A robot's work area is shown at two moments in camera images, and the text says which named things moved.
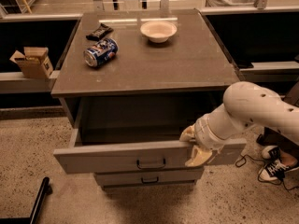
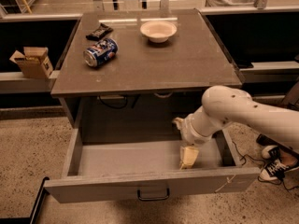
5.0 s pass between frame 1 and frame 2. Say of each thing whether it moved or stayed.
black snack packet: stayed
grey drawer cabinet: stayed
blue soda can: stayed
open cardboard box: stayed
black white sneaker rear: stayed
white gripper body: stayed
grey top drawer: moved
